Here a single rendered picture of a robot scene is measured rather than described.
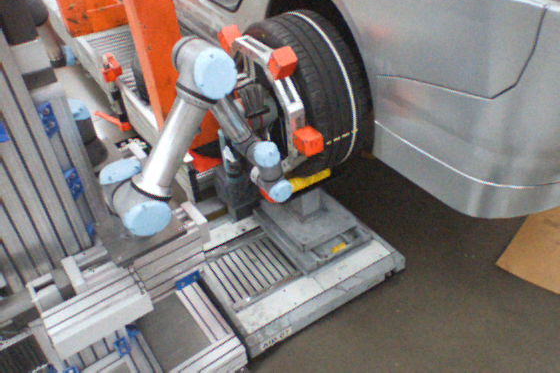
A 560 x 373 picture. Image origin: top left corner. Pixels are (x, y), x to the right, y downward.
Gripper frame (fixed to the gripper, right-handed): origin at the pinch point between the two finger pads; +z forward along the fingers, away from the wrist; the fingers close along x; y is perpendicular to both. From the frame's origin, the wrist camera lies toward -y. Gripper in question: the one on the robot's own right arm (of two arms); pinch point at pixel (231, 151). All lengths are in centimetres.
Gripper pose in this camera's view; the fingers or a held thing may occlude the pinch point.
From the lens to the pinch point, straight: 190.4
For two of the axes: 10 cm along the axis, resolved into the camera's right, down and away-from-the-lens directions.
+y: -0.8, -8.1, -5.8
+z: -5.6, -4.4, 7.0
